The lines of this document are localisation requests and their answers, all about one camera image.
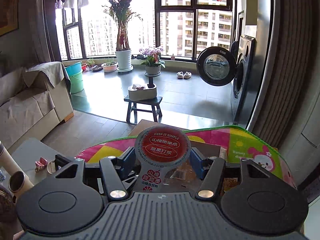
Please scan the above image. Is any red round lollipop snack pack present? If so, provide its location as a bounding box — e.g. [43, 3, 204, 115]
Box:
[133, 126, 191, 193]

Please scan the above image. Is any brown cardboard box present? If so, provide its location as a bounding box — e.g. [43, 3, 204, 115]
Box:
[127, 119, 238, 193]

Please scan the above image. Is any white air conditioner cabinet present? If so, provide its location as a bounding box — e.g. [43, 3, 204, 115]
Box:
[279, 0, 319, 185]

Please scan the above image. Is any white slippers pair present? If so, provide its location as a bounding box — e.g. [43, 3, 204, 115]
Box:
[177, 72, 192, 79]

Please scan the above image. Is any cardboard tube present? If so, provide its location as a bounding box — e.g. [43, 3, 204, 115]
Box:
[1, 142, 34, 200]

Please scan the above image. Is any teal plastic bucket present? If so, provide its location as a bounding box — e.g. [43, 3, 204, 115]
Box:
[65, 62, 84, 94]

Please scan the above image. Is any beige covered sofa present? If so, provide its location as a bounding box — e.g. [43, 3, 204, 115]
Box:
[1, 62, 74, 152]

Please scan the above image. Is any pink flower pot plant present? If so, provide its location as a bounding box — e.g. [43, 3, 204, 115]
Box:
[139, 46, 165, 76]

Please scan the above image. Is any colourful cartoon play mat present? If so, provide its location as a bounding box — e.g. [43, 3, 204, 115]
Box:
[75, 125, 296, 188]

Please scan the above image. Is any round washing machine door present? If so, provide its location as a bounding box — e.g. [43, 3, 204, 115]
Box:
[196, 47, 236, 86]

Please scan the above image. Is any grey side table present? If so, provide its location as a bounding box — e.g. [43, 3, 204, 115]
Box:
[1, 138, 58, 195]

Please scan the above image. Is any tall plant white pot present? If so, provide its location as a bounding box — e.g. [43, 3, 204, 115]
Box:
[104, 0, 140, 73]

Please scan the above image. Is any low bowl planter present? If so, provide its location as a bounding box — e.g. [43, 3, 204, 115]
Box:
[101, 61, 118, 73]

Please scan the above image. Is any dark wooden stool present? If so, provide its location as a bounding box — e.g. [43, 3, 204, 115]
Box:
[124, 95, 163, 125]

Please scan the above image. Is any grey curtain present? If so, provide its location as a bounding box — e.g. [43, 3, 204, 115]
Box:
[251, 0, 312, 147]

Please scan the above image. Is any black washing machine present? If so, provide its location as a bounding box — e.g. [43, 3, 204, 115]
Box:
[231, 12, 256, 124]

